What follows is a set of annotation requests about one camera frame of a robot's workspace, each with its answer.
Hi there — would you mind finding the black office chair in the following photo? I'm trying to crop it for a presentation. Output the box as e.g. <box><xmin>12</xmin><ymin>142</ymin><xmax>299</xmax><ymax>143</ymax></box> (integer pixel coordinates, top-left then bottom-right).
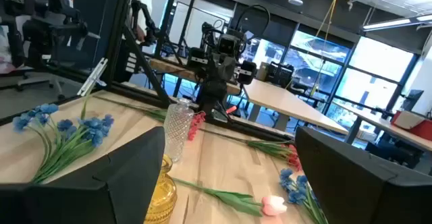
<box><xmin>0</xmin><ymin>0</ymin><xmax>101</xmax><ymax>100</ymax></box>

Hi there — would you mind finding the red artificial flower bunch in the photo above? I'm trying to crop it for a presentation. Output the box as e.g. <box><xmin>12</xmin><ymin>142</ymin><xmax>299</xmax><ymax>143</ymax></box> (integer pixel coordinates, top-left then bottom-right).
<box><xmin>198</xmin><ymin>128</ymin><xmax>304</xmax><ymax>173</ymax></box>
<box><xmin>94</xmin><ymin>94</ymin><xmax>207</xmax><ymax>142</ymax></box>

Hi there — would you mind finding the light wood background table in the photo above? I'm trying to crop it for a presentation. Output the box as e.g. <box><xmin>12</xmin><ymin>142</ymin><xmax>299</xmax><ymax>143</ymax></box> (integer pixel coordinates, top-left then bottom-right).
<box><xmin>148</xmin><ymin>57</ymin><xmax>349</xmax><ymax>134</ymax></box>
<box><xmin>332</xmin><ymin>101</ymin><xmax>432</xmax><ymax>152</ymax></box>

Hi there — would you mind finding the light pink artificial tulip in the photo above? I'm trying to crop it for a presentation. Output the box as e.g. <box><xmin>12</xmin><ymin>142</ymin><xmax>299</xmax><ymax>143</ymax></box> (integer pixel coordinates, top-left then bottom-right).
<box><xmin>171</xmin><ymin>177</ymin><xmax>288</xmax><ymax>217</ymax></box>

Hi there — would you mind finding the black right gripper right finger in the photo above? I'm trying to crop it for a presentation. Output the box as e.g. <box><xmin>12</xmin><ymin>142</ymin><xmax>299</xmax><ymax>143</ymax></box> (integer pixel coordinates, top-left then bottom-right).
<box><xmin>294</xmin><ymin>125</ymin><xmax>432</xmax><ymax>224</ymax></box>

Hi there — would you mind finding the red storage box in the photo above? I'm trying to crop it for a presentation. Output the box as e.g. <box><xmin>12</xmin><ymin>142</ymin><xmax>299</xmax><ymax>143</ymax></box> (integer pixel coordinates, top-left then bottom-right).
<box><xmin>390</xmin><ymin>110</ymin><xmax>432</xmax><ymax>141</ymax></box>

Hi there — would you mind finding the black aluminium table frame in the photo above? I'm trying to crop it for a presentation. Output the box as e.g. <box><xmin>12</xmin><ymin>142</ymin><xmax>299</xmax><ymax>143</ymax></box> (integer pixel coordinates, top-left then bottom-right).
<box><xmin>0</xmin><ymin>0</ymin><xmax>298</xmax><ymax>143</ymax></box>

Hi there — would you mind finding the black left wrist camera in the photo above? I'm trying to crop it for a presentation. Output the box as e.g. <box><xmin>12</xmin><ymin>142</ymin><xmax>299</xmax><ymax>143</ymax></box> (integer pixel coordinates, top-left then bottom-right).
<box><xmin>218</xmin><ymin>34</ymin><xmax>241</xmax><ymax>55</ymax></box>

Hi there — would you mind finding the blue artificial flower bunch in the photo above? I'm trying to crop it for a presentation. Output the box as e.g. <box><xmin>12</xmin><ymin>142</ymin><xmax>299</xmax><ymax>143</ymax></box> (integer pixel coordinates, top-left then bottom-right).
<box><xmin>11</xmin><ymin>95</ymin><xmax>115</xmax><ymax>185</ymax></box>
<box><xmin>279</xmin><ymin>168</ymin><xmax>330</xmax><ymax>224</ymax></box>

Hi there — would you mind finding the ceiling light strip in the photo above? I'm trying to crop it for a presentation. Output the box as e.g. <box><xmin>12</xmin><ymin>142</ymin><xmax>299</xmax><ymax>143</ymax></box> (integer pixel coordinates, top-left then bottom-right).
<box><xmin>362</xmin><ymin>13</ymin><xmax>432</xmax><ymax>32</ymax></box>

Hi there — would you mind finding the black mesh crate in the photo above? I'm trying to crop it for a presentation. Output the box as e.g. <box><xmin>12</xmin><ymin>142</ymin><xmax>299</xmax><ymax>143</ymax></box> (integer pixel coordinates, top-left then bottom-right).
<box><xmin>265</xmin><ymin>61</ymin><xmax>295</xmax><ymax>87</ymax></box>

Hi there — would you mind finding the black computer monitor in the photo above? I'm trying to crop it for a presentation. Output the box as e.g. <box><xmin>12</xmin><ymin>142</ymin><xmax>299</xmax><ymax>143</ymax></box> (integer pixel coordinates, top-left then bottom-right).
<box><xmin>400</xmin><ymin>88</ymin><xmax>425</xmax><ymax>113</ymax></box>

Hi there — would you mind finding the white metal bracket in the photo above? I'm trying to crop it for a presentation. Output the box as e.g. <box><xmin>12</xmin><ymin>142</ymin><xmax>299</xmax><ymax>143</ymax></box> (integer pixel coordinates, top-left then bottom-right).
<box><xmin>76</xmin><ymin>57</ymin><xmax>109</xmax><ymax>97</ymax></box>

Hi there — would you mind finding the yellow hanging cable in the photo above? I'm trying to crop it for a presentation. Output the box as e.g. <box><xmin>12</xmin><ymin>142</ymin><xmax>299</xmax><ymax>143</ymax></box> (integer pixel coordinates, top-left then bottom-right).
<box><xmin>308</xmin><ymin>0</ymin><xmax>347</xmax><ymax>97</ymax></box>

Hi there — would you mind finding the amber glass vase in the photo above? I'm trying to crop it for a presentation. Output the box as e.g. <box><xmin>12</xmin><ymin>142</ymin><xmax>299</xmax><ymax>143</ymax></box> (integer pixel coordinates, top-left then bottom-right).
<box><xmin>143</xmin><ymin>154</ymin><xmax>178</xmax><ymax>224</ymax></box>

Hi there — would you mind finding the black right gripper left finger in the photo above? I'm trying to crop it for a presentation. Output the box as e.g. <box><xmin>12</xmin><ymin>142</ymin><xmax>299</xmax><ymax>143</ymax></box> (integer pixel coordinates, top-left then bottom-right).
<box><xmin>0</xmin><ymin>125</ymin><xmax>166</xmax><ymax>224</ymax></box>

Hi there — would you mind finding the white board panel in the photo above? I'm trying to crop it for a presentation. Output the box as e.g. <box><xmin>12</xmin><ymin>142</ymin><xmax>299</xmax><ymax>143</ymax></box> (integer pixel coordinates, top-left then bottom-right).
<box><xmin>167</xmin><ymin>1</ymin><xmax>234</xmax><ymax>51</ymax></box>

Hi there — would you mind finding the clear cut-glass vase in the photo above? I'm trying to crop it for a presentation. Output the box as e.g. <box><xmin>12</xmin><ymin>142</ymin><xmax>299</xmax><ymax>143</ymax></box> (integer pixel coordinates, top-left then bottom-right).
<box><xmin>163</xmin><ymin>98</ymin><xmax>195</xmax><ymax>164</ymax></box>

